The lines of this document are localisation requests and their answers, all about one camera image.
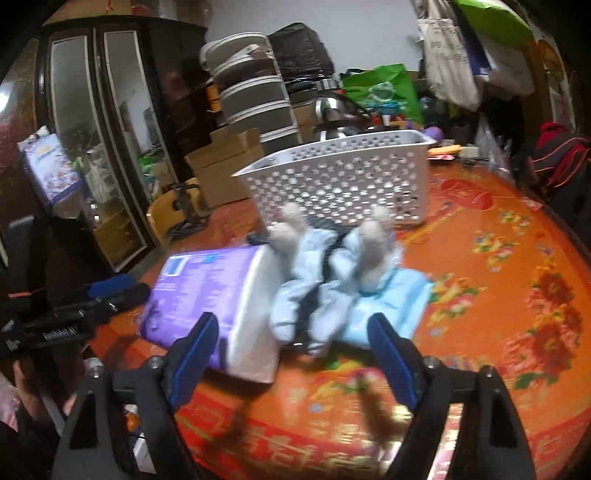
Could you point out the black bag atop drawers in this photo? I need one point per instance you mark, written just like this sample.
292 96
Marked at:
300 53

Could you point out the white blue hanging bag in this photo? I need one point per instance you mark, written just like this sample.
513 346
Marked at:
499 66

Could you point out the grey white drawer tower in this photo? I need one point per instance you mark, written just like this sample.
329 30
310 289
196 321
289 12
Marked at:
251 90

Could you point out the bright green hanging bag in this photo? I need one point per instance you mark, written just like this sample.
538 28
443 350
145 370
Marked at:
497 21

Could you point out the purple sanitary pad package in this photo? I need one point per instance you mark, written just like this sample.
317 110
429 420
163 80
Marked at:
238 286

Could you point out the yellow wooden chair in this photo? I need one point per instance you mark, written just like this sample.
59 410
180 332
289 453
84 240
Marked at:
161 215

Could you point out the light blue fuzzy socks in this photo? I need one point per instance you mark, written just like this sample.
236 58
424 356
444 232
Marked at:
325 274

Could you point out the purple plastic cup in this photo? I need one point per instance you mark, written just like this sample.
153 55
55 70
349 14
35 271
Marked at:
435 133

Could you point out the dark grey striped gloves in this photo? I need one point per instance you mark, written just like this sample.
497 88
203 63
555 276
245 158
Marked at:
284 233

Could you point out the light blue mask packet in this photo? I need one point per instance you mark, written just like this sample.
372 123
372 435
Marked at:
402 298

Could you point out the red black striped jacket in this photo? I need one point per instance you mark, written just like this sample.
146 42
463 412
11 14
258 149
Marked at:
559 155

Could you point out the brown cardboard box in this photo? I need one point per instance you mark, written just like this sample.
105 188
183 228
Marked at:
214 165

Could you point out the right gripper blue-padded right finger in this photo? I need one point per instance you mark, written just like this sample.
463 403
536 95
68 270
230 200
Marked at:
491 443

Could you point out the beige canvas tote bag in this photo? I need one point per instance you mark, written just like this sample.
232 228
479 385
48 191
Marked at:
448 70

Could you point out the red floral tablecloth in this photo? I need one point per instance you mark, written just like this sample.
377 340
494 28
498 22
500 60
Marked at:
510 290

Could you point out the black phone stand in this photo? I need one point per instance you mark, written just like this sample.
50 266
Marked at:
193 221

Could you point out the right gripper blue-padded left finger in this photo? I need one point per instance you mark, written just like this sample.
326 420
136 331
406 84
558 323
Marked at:
95 442

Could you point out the dark glass door cabinet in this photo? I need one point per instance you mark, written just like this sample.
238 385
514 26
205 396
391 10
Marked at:
126 97

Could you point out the stainless steel kettle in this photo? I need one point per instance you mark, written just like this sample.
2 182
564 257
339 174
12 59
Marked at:
337 116

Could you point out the green shopping bag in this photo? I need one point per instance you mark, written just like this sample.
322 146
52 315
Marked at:
387 89

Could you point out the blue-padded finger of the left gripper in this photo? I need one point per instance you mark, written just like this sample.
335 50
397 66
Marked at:
97 291
101 311

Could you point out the white perforated plastic basket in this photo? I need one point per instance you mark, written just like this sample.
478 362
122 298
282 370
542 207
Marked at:
343 179

